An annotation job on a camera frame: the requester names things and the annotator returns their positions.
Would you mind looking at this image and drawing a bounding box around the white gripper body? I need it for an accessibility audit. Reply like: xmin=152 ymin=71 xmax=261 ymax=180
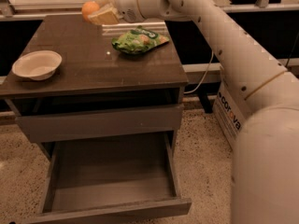
xmin=116 ymin=0 xmax=144 ymax=23

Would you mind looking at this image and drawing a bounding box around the orange fruit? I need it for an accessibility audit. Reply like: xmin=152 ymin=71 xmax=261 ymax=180
xmin=81 ymin=1 xmax=100 ymax=22

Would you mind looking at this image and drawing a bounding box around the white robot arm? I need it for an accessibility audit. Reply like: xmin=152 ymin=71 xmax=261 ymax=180
xmin=89 ymin=0 xmax=299 ymax=224

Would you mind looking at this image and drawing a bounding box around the grey drawer cabinet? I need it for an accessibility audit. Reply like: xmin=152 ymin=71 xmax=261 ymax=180
xmin=1 ymin=15 xmax=188 ymax=155

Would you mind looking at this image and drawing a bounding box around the grey upper drawer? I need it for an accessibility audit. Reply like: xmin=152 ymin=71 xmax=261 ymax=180
xmin=16 ymin=105 xmax=183 ymax=143

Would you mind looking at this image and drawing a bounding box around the open grey lower drawer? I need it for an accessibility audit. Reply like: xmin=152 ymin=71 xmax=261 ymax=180
xmin=26 ymin=133 xmax=192 ymax=224

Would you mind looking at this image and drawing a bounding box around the green snack bag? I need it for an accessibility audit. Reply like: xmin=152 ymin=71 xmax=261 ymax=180
xmin=111 ymin=26 xmax=170 ymax=55

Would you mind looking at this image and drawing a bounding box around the white paper bowl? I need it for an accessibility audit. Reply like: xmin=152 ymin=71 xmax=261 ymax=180
xmin=11 ymin=50 xmax=62 ymax=81

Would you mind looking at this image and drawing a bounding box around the corovan cardboard box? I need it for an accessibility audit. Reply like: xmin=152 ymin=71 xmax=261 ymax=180
xmin=213 ymin=79 xmax=252 ymax=149

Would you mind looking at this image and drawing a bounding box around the white cable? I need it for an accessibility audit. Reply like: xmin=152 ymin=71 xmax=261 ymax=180
xmin=183 ymin=49 xmax=215 ymax=95

